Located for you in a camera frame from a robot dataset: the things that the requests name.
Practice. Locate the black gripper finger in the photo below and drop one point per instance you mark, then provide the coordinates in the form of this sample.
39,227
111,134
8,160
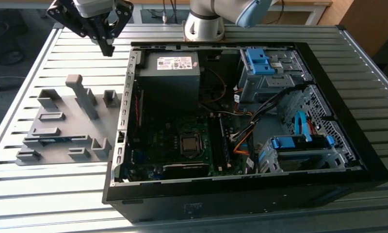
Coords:
68,19
123,17

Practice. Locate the blue RAM stick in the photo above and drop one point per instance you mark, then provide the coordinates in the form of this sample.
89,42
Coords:
59,140

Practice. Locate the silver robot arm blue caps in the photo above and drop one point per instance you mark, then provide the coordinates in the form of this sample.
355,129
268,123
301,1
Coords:
201,26

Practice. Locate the black wheeled cart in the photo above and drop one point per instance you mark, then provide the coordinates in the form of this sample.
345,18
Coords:
5,36

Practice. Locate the grey power supply unit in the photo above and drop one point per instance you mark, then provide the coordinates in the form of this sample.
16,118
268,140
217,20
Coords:
168,89

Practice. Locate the grey parts rack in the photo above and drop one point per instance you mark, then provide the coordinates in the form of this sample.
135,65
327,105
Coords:
68,126

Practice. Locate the blue empty disk carrier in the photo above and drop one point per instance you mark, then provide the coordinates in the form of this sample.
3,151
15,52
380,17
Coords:
259,60

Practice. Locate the tall grey drive cage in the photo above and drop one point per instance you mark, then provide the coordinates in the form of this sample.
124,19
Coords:
271,82

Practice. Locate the green motherboard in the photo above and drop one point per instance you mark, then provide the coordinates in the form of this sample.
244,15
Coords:
161,145

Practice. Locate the silver CPU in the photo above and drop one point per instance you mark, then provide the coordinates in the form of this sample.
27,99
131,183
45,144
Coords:
189,144

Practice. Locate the white-framed wooden desk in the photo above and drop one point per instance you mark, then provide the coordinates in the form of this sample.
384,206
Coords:
307,3

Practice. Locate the black graphics card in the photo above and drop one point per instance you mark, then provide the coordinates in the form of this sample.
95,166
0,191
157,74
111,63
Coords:
184,171

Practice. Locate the blue carrier with disk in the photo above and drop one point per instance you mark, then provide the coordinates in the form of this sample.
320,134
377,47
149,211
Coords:
287,142

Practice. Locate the wooden cabinet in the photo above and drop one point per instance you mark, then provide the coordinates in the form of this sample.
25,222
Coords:
375,19

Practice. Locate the black open PC case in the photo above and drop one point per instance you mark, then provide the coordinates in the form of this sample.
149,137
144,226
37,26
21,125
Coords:
213,201

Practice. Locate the low grey drive cage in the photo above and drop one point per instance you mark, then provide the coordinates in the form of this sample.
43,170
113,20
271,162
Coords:
336,157

